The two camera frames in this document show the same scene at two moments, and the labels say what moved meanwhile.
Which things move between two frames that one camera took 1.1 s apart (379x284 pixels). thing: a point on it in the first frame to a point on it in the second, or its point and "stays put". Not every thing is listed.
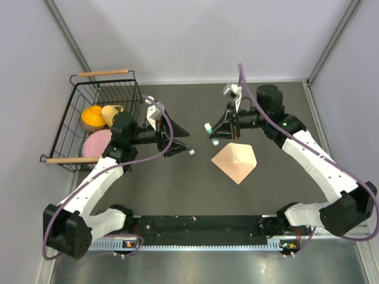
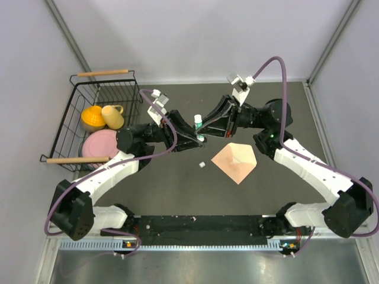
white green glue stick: [209, 129] to [198, 122]
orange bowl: [92, 118] stays put
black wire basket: [99, 88] stays put
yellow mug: [109, 111] stays put
